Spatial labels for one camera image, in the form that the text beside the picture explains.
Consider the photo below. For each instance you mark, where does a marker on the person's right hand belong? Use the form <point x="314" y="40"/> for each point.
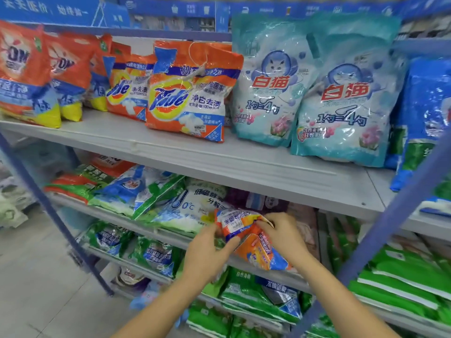
<point x="285" y="239"/>

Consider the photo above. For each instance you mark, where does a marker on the grey shelf with blue frame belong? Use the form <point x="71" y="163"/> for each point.
<point x="246" y="165"/>

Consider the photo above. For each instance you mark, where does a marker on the person's left hand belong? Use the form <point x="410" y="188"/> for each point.
<point x="201" y="258"/>

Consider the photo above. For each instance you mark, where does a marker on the blue detergent bag green band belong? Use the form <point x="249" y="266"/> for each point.
<point x="426" y="123"/>

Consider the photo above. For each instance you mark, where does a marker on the stack of green bags below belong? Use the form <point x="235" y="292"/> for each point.
<point x="402" y="278"/>

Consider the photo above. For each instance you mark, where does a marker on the teal Baimao bag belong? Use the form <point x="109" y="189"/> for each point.
<point x="349" y="102"/>

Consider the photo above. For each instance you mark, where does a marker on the orange detergent bag red swirl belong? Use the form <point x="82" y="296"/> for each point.
<point x="106" y="66"/>
<point x="25" y="74"/>

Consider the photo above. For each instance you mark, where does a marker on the small orange detergent bag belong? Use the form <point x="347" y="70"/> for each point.
<point x="69" y="74"/>

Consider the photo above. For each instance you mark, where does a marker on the blue aisle sign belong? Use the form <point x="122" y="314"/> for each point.
<point x="56" y="9"/>

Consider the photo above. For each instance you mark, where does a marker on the blue wall sign band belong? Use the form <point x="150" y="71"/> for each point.
<point x="282" y="7"/>

